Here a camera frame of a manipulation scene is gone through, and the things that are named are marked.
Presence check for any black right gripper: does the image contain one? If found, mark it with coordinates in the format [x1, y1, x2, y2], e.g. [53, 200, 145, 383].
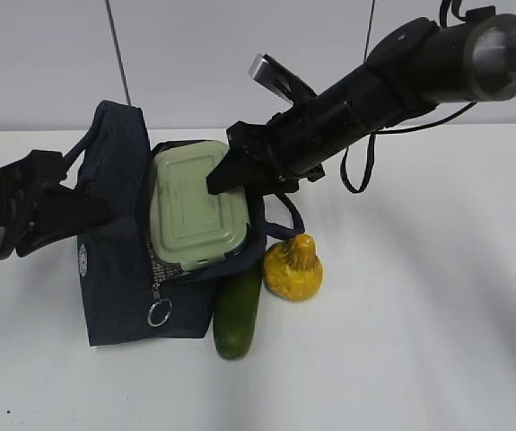
[206, 114, 325, 196]

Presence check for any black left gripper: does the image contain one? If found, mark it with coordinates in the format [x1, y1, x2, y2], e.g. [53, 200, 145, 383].
[0, 150, 113, 259]

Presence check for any green lidded glass food container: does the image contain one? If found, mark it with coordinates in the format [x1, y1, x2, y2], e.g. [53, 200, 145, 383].
[149, 140, 250, 273]

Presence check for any yellow pumpkin squash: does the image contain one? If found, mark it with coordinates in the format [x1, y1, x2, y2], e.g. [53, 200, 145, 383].
[263, 233, 324, 303]

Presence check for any dark blue fabric lunch bag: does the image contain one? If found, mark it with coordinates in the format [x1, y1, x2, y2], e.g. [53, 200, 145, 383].
[66, 101, 305, 346]

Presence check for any green cucumber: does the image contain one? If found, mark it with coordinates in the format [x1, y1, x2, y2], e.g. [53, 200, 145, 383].
[213, 262, 262, 360]

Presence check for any silver zipper pull ring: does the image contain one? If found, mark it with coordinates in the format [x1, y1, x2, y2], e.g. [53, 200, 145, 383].
[145, 280, 174, 328]

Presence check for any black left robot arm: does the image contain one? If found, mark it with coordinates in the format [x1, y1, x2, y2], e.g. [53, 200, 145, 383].
[0, 150, 113, 260]

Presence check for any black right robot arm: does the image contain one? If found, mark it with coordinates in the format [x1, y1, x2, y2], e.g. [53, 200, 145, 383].
[206, 13, 516, 194]

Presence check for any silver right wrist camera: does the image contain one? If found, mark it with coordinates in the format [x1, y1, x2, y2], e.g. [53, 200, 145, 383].
[249, 54, 317, 105]

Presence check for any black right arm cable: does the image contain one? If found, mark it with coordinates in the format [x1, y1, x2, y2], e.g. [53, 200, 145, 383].
[340, 102, 478, 194]

